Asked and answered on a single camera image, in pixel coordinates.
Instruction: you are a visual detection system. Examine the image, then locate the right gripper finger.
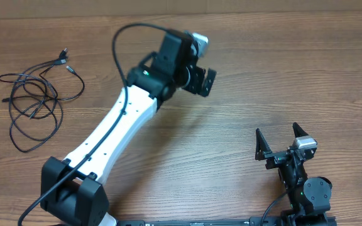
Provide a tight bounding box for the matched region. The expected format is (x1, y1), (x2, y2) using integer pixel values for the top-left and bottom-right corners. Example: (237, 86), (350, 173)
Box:
(292, 122), (308, 137)
(255, 128), (272, 161)

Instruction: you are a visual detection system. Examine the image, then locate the thin black USB cable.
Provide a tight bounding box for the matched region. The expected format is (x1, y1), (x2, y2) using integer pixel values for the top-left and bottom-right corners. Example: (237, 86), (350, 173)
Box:
(1, 73), (64, 154)

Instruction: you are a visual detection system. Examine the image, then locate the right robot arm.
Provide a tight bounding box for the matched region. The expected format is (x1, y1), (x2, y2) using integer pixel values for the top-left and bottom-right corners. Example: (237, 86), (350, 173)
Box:
(255, 122), (337, 226)

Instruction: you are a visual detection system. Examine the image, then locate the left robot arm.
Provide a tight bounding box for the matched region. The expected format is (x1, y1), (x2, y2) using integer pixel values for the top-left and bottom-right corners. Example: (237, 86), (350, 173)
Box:
(40, 30), (216, 225)

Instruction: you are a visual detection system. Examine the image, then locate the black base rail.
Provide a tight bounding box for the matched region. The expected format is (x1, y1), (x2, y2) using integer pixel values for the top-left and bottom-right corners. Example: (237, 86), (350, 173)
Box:
(114, 215), (337, 226)

